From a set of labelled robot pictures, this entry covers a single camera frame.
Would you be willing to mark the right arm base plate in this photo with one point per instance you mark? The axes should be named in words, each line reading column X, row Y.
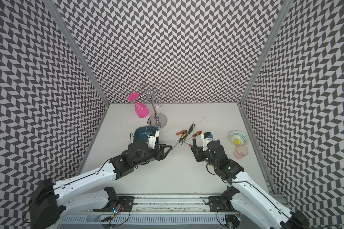
column 216, row 204

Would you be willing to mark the black yellow long screwdriver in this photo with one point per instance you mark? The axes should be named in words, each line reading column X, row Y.
column 189, row 132

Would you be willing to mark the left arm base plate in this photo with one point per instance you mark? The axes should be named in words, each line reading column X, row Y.
column 124, row 203

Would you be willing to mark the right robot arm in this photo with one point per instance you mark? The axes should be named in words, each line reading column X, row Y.
column 243, row 194

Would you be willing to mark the chrome glass holder stand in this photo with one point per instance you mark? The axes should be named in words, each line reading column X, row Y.
column 153, row 95

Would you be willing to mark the orange black short screwdriver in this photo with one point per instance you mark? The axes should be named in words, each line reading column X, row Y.
column 197, row 134

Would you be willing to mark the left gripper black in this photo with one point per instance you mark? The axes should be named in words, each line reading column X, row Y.
column 162, row 152

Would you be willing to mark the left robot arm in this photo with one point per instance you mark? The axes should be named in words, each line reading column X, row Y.
column 53, row 200

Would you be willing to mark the black yellow phillips screwdriver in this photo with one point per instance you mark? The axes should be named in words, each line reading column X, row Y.
column 182, row 138

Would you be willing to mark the pink transparent cup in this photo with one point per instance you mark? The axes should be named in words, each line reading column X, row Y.
column 241, row 151

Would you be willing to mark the aluminium front rail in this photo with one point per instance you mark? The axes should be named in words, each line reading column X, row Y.
column 142, row 203

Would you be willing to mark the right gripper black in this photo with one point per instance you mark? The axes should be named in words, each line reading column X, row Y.
column 198, row 156

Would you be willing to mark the teal plastic storage box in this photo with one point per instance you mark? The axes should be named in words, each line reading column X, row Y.
column 141, row 133

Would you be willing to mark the patterned ceramic bowl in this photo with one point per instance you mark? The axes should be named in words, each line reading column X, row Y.
column 238, row 138

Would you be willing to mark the small orange handle screwdriver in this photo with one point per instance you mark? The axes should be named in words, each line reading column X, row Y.
column 181, row 132

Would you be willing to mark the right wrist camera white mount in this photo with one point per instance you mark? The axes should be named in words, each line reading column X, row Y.
column 206, row 137

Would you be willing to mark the pink plastic wine glass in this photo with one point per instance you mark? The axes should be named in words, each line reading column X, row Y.
column 140, row 108

